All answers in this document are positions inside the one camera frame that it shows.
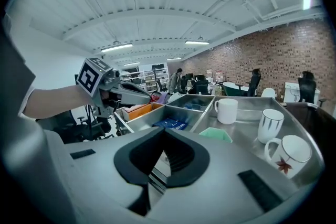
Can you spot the orange box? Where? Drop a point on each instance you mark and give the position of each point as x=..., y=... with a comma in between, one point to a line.
x=149, y=109

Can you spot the dark green bathtub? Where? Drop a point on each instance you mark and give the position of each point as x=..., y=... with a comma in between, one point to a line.
x=232, y=89

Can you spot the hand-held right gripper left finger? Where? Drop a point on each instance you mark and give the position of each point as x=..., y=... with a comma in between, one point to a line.
x=99, y=178

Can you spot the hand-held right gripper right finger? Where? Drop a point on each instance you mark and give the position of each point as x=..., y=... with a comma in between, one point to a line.
x=223, y=178

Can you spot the white storage shelving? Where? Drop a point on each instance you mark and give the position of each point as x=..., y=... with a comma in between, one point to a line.
x=149, y=78

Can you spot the white mug with dark stripes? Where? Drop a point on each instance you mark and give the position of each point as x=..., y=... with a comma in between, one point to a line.
x=270, y=126

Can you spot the white mug with red leaf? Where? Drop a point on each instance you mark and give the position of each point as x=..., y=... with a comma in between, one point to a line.
x=291, y=154

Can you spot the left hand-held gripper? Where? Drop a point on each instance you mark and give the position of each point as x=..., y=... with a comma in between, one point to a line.
x=88, y=77

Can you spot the metal service cart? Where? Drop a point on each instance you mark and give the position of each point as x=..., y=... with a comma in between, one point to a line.
x=244, y=133

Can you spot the blue packet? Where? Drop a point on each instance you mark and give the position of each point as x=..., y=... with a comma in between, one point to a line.
x=193, y=107
x=170, y=123

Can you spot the plain white mug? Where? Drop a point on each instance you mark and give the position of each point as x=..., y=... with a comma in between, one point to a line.
x=227, y=111

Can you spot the person's grey shirt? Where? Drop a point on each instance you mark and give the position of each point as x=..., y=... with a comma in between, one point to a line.
x=26, y=165

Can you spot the white chair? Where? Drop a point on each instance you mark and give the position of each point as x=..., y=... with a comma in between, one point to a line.
x=268, y=93

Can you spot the green cup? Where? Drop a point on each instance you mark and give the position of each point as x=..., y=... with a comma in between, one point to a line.
x=216, y=135

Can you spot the person's left forearm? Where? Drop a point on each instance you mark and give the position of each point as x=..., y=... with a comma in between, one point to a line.
x=57, y=99

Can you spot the red plastic object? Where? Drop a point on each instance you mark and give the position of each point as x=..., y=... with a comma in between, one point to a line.
x=155, y=98

